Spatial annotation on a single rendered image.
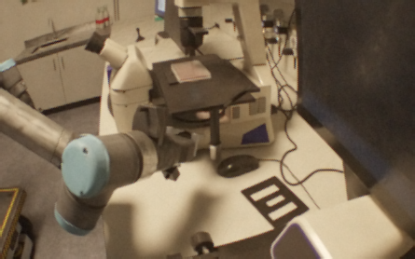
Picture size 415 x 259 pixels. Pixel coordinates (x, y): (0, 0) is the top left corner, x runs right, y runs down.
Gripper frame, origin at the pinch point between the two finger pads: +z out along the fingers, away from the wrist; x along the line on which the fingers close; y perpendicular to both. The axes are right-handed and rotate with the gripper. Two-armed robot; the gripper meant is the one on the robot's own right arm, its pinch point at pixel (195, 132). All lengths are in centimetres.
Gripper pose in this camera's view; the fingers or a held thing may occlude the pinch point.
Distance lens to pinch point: 72.1
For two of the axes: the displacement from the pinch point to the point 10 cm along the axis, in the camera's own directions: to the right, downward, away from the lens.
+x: 8.8, 2.2, -4.2
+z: 4.5, -0.7, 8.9
